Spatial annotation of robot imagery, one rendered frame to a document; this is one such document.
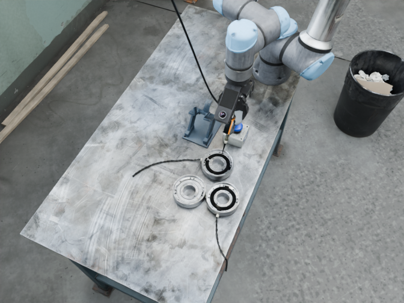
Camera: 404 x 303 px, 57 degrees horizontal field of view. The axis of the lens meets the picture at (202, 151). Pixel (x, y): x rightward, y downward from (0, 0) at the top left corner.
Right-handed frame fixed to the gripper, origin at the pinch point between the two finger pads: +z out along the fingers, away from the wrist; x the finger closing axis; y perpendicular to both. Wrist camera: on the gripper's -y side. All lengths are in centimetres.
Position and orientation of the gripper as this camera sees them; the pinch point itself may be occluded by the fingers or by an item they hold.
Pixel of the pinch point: (231, 122)
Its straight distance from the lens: 119.2
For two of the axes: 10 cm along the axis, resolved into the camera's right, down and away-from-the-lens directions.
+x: -8.9, -3.7, 2.5
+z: 0.2, 5.4, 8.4
